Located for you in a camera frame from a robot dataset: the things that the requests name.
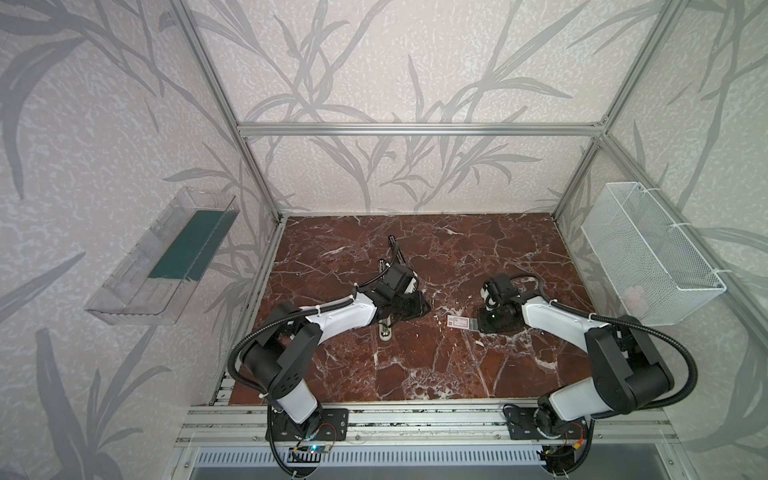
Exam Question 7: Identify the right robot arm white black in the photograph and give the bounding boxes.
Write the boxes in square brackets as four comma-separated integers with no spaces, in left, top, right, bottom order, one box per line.
[477,296,675,422]

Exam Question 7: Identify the clear plastic wall bin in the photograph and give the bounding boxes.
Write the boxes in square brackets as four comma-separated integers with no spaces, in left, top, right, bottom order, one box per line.
[85,187,240,326]

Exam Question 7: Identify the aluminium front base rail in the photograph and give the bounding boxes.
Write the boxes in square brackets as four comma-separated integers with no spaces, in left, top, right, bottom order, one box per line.
[174,399,680,447]

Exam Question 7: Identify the aluminium frame post left rear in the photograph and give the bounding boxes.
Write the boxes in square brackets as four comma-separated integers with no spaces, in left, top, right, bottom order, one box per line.
[170,0,283,223]

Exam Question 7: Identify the white wire mesh basket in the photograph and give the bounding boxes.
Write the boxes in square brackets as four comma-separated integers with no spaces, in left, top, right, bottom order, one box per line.
[582,182,727,326]

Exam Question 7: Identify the aluminium frame post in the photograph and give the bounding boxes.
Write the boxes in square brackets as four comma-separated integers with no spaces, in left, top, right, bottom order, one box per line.
[170,0,283,223]
[552,0,688,222]

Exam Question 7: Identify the aluminium rear cross bar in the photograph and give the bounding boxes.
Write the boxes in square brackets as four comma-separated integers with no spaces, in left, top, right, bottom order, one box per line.
[237,122,602,138]

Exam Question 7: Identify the aluminium frame post right rear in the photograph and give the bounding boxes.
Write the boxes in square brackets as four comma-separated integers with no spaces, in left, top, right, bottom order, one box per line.
[552,0,688,222]

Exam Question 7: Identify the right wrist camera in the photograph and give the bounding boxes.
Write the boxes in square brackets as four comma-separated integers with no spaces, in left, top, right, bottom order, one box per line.
[481,274,520,310]

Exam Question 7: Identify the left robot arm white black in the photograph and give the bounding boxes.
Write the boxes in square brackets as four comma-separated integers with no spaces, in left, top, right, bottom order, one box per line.
[227,262,431,428]

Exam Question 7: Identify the white red staple box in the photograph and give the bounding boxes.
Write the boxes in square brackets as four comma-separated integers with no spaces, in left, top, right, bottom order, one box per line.
[446,315,479,332]

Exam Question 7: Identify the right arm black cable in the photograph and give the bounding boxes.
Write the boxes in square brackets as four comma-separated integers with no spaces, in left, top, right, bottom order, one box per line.
[509,272,699,475]

